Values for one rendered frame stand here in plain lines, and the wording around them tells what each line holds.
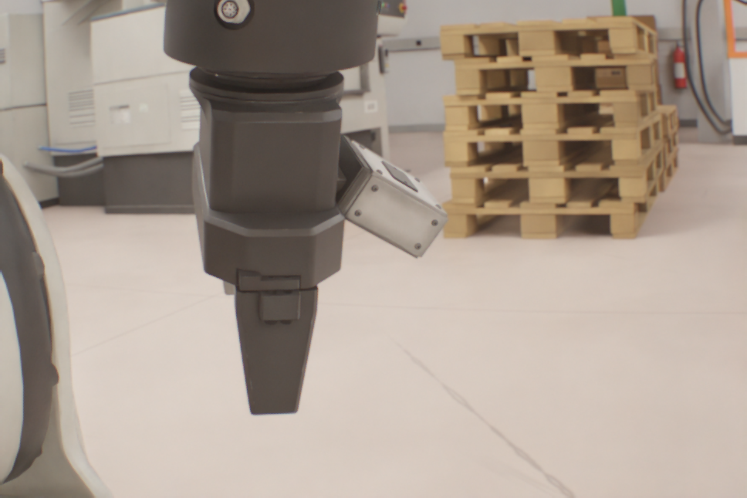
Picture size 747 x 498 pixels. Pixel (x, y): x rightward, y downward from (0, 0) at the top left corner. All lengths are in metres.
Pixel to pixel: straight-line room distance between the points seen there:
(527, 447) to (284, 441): 0.45
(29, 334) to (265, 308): 0.11
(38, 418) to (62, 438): 0.03
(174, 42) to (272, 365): 0.13
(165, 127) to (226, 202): 4.55
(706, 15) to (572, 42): 4.47
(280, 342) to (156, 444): 1.31
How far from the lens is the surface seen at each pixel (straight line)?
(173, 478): 1.49
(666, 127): 4.69
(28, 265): 0.25
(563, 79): 3.37
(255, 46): 0.31
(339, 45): 0.32
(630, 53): 3.35
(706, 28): 8.25
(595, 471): 1.41
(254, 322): 0.33
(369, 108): 5.64
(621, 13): 3.43
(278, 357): 0.34
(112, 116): 5.14
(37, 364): 0.25
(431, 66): 11.34
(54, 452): 0.30
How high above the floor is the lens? 0.63
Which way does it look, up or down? 8 degrees down
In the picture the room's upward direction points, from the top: 4 degrees counter-clockwise
